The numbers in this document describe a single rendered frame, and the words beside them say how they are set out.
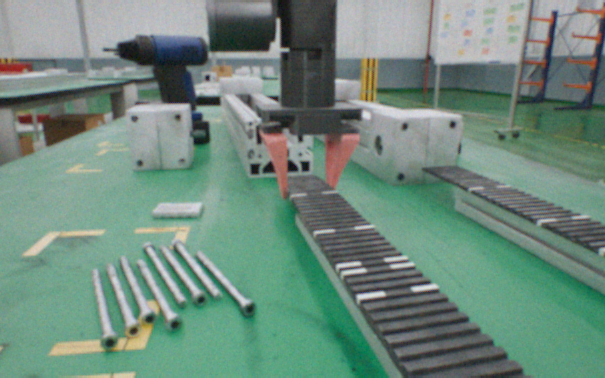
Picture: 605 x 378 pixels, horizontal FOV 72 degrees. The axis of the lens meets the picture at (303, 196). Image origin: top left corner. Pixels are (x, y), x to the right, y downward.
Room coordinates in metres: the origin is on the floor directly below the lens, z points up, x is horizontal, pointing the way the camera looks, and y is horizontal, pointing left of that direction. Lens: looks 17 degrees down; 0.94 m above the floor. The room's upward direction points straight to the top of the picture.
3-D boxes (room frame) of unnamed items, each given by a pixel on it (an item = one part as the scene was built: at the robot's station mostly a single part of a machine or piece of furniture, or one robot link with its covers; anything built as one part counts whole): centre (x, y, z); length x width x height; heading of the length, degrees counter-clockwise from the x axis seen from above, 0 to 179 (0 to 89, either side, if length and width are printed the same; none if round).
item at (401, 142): (0.62, -0.17, 0.83); 0.12 x 0.09 x 0.10; 103
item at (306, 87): (0.45, 0.00, 0.92); 0.10 x 0.07 x 0.07; 102
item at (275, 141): (0.44, 0.01, 0.85); 0.07 x 0.07 x 0.09; 12
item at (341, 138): (0.45, -0.02, 0.85); 0.07 x 0.07 x 0.09; 12
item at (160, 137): (0.71, 0.23, 0.83); 0.11 x 0.10 x 0.10; 101
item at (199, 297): (0.30, 0.10, 0.78); 0.11 x 0.01 x 0.01; 32
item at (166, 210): (0.45, 0.14, 0.78); 0.05 x 0.03 x 0.01; 92
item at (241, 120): (1.01, 0.13, 0.82); 0.80 x 0.10 x 0.09; 13
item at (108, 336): (0.26, 0.14, 0.78); 0.11 x 0.01 x 0.01; 30
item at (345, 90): (1.05, -0.06, 0.87); 0.16 x 0.11 x 0.07; 13
